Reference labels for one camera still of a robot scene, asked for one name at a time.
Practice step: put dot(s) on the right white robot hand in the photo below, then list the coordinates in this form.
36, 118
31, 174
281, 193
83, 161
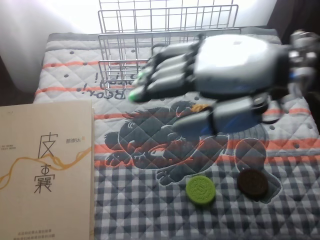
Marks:
237, 65

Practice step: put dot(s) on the beige paperback book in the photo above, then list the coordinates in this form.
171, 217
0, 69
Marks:
50, 175

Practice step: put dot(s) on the yellow toy flower biscuit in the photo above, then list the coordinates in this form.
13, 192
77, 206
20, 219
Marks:
200, 108

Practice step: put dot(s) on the brown toy sandwich cookie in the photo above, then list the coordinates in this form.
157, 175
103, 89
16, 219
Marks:
252, 183

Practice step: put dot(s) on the green toy sandwich cookie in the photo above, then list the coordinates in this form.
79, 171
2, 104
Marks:
200, 190

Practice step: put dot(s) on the grey quilt with bear print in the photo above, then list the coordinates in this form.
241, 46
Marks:
150, 212

